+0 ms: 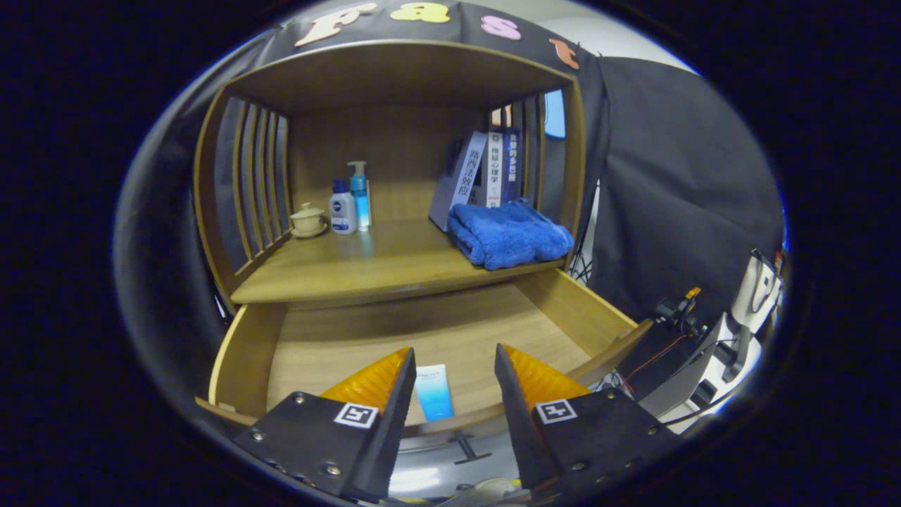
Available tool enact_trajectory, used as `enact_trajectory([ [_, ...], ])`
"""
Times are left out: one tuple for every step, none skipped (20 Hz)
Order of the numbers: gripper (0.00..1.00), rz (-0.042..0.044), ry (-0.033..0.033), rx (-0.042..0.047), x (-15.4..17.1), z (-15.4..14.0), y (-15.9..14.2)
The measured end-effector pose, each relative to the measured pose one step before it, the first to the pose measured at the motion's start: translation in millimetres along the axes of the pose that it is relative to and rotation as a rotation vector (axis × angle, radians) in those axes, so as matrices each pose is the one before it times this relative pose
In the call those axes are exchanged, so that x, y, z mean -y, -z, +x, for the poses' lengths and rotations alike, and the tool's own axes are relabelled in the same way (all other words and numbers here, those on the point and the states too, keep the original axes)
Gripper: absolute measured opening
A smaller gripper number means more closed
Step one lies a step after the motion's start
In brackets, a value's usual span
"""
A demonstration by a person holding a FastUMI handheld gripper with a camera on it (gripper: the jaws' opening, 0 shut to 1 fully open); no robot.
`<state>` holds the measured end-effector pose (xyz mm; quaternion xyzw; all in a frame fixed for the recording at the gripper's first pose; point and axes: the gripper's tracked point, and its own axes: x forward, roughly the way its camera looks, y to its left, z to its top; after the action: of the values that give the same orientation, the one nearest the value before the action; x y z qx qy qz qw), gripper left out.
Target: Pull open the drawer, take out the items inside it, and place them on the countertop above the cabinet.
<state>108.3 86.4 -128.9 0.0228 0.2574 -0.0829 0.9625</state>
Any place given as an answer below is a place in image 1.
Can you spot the blue pump bottle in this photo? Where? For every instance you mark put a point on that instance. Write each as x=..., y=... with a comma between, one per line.
x=360, y=201

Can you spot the blue folded towel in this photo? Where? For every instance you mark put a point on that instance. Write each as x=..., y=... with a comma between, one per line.
x=510, y=236

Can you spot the wooden cabinet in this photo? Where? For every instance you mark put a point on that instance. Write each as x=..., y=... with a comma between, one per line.
x=394, y=148

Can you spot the black tripod stand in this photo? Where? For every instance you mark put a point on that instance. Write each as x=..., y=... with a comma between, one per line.
x=581, y=264

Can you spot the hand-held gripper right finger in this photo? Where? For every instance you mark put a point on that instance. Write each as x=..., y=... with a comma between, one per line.
x=521, y=422

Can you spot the blue and white tube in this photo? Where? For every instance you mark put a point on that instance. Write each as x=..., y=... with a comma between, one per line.
x=433, y=394

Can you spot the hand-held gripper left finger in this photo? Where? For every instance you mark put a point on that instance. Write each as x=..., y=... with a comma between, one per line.
x=391, y=422

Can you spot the black and orange tool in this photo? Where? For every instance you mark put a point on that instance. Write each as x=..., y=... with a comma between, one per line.
x=679, y=310

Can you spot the white bottle with blue cap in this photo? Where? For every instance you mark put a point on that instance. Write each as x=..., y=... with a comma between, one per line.
x=343, y=211

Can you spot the white book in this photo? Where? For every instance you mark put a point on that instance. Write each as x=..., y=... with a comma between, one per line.
x=494, y=169

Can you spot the black equipment case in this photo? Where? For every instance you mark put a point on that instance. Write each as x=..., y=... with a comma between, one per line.
x=651, y=355

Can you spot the cream lidded teacup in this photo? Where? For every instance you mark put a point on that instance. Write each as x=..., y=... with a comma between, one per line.
x=308, y=220

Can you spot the dark blue book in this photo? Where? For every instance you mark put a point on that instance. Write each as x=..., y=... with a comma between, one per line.
x=512, y=165

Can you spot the wooden drawer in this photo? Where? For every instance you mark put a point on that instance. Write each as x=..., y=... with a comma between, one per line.
x=422, y=327

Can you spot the white tote bag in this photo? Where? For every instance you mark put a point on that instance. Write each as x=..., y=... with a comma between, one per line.
x=757, y=296

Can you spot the wooden countertop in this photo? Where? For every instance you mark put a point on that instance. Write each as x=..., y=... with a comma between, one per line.
x=352, y=264

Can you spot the grey book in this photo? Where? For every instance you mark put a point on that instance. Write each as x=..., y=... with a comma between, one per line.
x=454, y=183

